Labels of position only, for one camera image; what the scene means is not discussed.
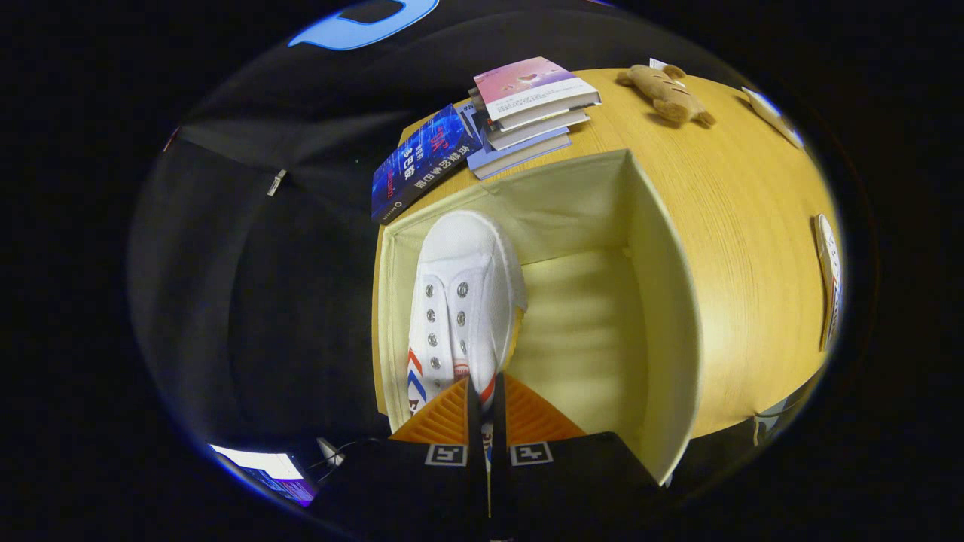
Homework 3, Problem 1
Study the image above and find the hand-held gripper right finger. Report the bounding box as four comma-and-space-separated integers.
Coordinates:
491, 373, 668, 542

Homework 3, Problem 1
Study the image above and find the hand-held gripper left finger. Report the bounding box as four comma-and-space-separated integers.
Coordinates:
313, 375, 489, 542

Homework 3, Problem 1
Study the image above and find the green fabric storage box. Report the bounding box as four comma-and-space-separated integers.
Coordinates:
371, 148, 705, 486

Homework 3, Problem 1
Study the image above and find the white canvas shoe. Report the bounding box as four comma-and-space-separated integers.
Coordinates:
405, 209, 528, 520
813, 213, 843, 351

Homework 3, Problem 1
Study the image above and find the computer monitor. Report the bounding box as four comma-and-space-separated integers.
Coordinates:
209, 444, 317, 507

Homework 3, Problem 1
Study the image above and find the pale blue cover book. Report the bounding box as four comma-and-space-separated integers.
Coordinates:
465, 102, 573, 181

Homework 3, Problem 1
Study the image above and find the dark blue cover book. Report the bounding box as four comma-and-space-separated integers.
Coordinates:
371, 104, 483, 225

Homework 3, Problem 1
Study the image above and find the grey cover book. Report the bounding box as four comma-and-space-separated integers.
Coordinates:
482, 105, 592, 151

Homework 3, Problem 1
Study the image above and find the pink cover book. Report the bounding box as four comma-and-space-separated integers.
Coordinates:
473, 56, 602, 123

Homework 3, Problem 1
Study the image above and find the brown plush toy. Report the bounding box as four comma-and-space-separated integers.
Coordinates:
616, 59, 716, 127

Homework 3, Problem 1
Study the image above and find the white plush toy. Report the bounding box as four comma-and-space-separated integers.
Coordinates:
742, 87, 805, 149

